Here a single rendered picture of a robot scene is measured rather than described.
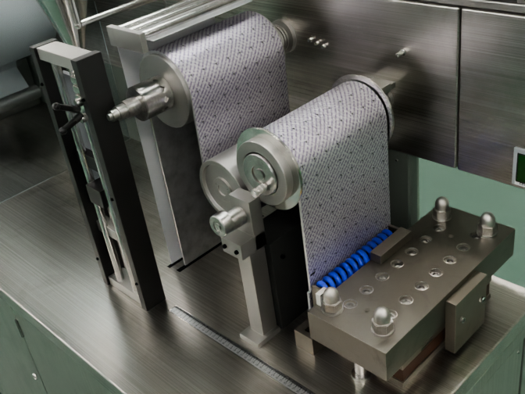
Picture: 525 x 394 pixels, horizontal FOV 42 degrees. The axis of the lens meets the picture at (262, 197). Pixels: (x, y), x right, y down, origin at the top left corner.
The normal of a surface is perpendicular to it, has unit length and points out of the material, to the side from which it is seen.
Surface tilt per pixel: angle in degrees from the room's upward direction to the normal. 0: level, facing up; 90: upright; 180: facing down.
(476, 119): 90
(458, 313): 90
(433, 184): 0
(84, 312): 0
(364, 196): 90
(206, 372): 0
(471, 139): 90
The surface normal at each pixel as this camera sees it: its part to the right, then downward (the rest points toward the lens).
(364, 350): -0.70, 0.45
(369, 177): 0.70, 0.29
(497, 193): -0.13, -0.84
